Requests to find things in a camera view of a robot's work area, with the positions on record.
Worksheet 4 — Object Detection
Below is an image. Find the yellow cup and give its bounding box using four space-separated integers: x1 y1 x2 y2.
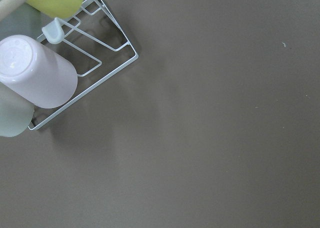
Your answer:
26 0 84 19

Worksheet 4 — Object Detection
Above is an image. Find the white cup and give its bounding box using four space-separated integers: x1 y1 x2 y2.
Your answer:
0 83 34 138

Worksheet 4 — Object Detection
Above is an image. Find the white wire cup rack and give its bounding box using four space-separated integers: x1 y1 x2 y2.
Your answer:
26 0 139 131

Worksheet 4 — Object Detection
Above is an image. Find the pink cup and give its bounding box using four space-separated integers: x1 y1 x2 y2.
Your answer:
0 35 78 109

